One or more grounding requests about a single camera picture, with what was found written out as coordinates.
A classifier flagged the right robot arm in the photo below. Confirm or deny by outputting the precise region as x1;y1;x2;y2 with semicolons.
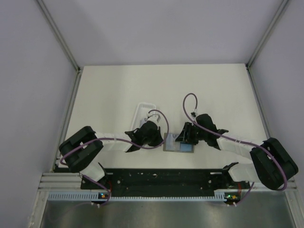
175;114;298;190

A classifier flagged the white plastic basket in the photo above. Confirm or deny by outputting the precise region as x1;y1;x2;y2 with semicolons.
130;102;157;130

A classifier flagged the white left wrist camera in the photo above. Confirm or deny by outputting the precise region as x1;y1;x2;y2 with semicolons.
146;114;161;124

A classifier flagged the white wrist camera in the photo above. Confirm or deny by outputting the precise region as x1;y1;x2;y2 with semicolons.
146;114;161;124
190;109;198;118

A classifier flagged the aluminium frame post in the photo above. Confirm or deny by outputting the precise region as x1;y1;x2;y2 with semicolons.
246;0;292;70
35;0;82;72

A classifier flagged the grey card holder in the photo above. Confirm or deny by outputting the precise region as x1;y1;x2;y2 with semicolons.
163;133;194;153

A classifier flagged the left aluminium frame post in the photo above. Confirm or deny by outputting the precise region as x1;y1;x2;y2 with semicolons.
35;0;82;72

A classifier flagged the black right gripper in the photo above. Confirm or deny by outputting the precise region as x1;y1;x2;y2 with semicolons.
176;122;207;145

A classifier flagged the right aluminium frame post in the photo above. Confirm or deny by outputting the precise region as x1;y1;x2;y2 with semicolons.
246;0;292;70

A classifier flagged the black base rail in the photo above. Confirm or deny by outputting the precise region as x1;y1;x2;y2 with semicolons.
80;167;253;198

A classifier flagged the white slotted cable duct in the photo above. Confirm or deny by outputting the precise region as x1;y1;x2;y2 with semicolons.
47;191;232;202

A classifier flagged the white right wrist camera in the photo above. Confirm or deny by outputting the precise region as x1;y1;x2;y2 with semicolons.
190;109;198;118

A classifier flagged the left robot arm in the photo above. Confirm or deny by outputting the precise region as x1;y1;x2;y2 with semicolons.
59;121;164;188

